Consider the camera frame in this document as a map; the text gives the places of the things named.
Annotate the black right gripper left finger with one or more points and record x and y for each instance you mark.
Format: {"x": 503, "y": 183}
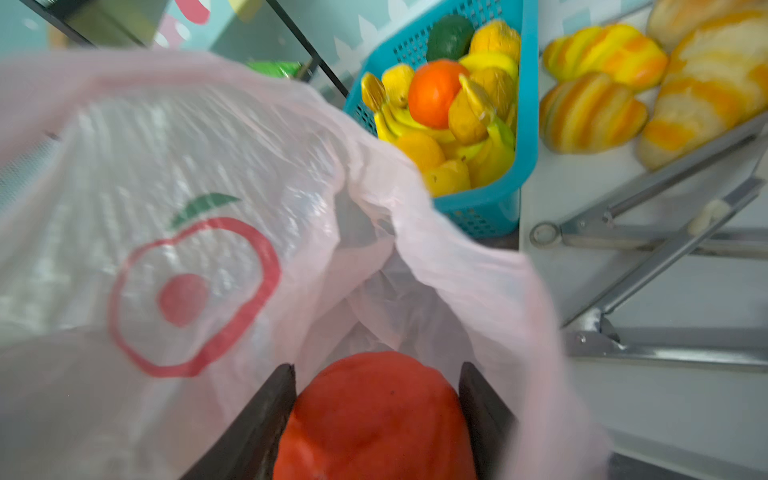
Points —
{"x": 248, "y": 448}

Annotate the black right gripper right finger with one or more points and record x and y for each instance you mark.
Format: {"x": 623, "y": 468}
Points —
{"x": 488, "y": 418}

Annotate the red tomato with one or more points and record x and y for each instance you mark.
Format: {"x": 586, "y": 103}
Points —
{"x": 376, "y": 415}

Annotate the pink plastic grocery bag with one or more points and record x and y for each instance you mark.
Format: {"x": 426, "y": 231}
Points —
{"x": 174, "y": 227}

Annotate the steel tongs with white tips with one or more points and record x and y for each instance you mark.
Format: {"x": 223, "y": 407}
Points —
{"x": 590, "y": 335}

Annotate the teal plastic fruit basket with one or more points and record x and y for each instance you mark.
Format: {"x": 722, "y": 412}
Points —
{"x": 494, "y": 210}

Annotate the banana bunch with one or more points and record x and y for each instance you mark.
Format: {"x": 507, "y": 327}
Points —
{"x": 479, "y": 146}

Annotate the striped bread roll front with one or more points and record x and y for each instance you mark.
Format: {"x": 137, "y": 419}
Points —
{"x": 589, "y": 115}

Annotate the orange tomato fruit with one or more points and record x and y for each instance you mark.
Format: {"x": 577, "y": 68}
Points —
{"x": 432, "y": 91}

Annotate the green snack bag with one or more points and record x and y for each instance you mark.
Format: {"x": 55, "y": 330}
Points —
{"x": 279, "y": 69}

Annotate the green avocado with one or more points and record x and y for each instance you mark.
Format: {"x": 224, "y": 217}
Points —
{"x": 449, "y": 38}

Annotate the striped yellow bread roll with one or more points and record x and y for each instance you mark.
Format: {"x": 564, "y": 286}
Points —
{"x": 620, "y": 51}

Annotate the long striped croissant bread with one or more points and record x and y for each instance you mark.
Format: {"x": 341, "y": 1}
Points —
{"x": 715, "y": 81}

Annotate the round beige bread bun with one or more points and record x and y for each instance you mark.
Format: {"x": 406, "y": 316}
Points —
{"x": 671, "y": 19}

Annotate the wooden black-frame shelf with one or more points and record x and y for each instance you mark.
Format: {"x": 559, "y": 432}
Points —
{"x": 165, "y": 25}

